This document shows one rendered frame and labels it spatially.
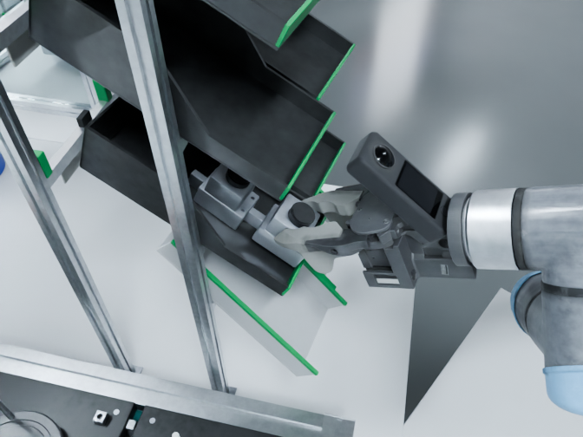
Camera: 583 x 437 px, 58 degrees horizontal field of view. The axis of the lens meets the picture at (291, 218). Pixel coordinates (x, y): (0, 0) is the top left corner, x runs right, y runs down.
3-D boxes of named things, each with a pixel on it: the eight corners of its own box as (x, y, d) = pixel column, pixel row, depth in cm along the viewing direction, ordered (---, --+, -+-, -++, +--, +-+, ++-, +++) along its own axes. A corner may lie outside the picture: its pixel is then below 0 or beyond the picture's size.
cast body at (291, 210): (308, 243, 66) (334, 215, 61) (294, 269, 63) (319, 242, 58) (252, 205, 66) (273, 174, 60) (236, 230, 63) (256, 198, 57)
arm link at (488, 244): (506, 225, 44) (520, 166, 49) (451, 226, 46) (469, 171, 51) (520, 287, 48) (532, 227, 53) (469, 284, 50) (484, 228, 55)
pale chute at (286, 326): (327, 307, 85) (347, 303, 82) (296, 377, 77) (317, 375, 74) (205, 185, 76) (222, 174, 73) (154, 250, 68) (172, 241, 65)
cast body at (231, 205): (252, 208, 67) (272, 178, 62) (234, 231, 64) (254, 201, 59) (199, 169, 67) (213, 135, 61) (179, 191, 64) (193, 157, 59)
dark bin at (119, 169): (321, 222, 71) (346, 192, 65) (282, 296, 63) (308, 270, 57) (142, 106, 69) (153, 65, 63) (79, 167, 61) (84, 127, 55)
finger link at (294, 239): (284, 286, 60) (361, 277, 57) (263, 249, 57) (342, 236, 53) (291, 266, 63) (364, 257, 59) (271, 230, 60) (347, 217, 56)
